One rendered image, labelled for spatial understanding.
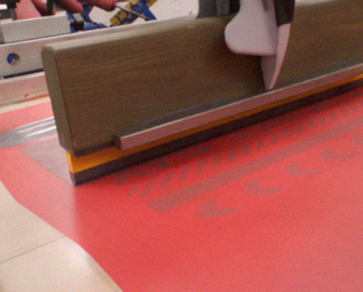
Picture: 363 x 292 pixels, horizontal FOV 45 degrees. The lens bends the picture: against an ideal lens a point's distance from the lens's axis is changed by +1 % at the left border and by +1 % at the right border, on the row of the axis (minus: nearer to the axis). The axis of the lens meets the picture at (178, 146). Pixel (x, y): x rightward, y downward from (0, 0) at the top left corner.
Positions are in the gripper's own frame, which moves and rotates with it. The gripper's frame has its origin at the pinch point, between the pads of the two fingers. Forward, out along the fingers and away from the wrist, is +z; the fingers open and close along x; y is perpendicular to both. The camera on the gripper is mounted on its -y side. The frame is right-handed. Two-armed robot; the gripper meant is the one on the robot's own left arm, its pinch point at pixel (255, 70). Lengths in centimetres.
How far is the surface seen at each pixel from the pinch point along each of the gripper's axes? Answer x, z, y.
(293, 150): 7.4, 4.7, 4.0
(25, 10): -77, -10, -5
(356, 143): 10.1, 4.8, 0.4
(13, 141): -18.0, 4.1, 17.8
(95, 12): -439, -4, -190
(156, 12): -332, 4, -200
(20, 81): -42.4, 1.3, 9.3
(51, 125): -19.1, 3.9, 13.1
